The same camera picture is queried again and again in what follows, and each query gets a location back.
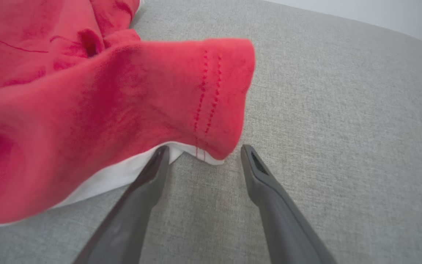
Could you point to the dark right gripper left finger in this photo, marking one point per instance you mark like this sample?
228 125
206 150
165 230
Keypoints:
134 212

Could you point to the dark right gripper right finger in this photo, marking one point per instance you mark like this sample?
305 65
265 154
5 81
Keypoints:
280 220

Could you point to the red shorts with white band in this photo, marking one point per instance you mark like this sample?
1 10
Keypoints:
104 110

